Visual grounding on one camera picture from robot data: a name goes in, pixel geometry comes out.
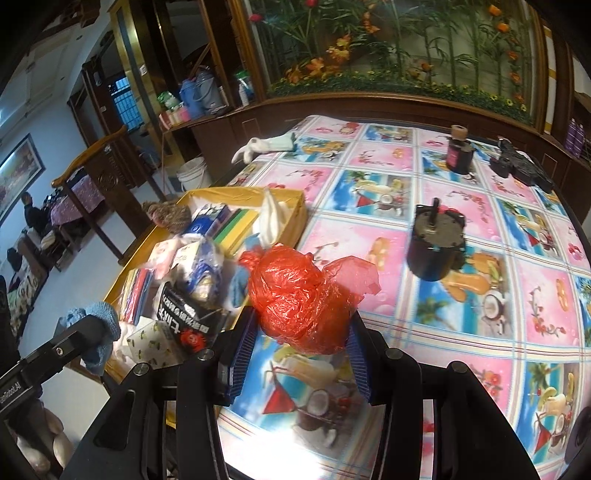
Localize blue cloth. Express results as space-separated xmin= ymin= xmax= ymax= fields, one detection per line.
xmin=54 ymin=301 xmax=121 ymax=376

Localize red plastic bag ball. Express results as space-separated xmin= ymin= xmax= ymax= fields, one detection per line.
xmin=238 ymin=244 xmax=382 ymax=355

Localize blue white tissue pack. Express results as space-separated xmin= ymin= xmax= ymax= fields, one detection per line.
xmin=173 ymin=235 xmax=224 ymax=305

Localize colourful felt sheets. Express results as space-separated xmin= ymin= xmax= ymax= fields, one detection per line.
xmin=119 ymin=267 xmax=154 ymax=325

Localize black crab print packet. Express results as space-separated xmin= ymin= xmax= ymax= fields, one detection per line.
xmin=154 ymin=282 xmax=229 ymax=355

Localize lemon print tissue pack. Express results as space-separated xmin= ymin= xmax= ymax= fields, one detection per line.
xmin=127 ymin=320 xmax=185 ymax=369

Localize blue glove with red bag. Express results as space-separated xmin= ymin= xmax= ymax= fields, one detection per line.
xmin=228 ymin=265 xmax=249 ymax=308

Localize yellow-rimmed cardboard tray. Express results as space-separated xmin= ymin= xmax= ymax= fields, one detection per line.
xmin=104 ymin=187 xmax=308 ymax=382

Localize pink tissue pack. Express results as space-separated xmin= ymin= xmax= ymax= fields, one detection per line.
xmin=146 ymin=238 xmax=181 ymax=280

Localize black cylindrical motor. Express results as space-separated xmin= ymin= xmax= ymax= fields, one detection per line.
xmin=406 ymin=197 xmax=466 ymax=282

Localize colourful patterned tablecloth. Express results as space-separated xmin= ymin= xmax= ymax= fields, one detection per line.
xmin=218 ymin=115 xmax=590 ymax=479

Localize blue tissue box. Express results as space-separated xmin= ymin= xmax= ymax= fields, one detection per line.
xmin=183 ymin=204 xmax=231 ymax=239

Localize seated person in background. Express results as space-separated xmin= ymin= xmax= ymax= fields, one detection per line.
xmin=21 ymin=191 xmax=52 ymax=238

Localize white plastic bag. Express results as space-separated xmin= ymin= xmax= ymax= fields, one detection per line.
xmin=252 ymin=188 xmax=290 ymax=249

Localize brown knitted hat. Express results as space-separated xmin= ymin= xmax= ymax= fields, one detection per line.
xmin=142 ymin=201 xmax=191 ymax=235

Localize white plastic bucket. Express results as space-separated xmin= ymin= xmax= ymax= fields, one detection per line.
xmin=176 ymin=156 xmax=211 ymax=191

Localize wooden chair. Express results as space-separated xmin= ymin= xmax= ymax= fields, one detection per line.
xmin=51 ymin=126 xmax=166 ymax=266

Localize small dark bottle with cap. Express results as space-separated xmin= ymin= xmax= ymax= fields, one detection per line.
xmin=446 ymin=125 xmax=475 ymax=175

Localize white rubber glove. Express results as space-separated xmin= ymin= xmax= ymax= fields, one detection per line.
xmin=231 ymin=133 xmax=296 ymax=164

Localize black tool on table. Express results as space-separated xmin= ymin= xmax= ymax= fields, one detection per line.
xmin=489 ymin=137 xmax=554 ymax=193

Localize blue thermos jug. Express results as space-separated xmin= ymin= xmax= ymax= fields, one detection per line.
xmin=179 ymin=79 xmax=204 ymax=120

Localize grey thermos jug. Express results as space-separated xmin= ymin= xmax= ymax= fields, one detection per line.
xmin=195 ymin=70 xmax=226 ymax=115

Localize framed wall painting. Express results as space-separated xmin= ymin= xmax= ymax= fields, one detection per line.
xmin=0 ymin=134 xmax=45 ymax=222

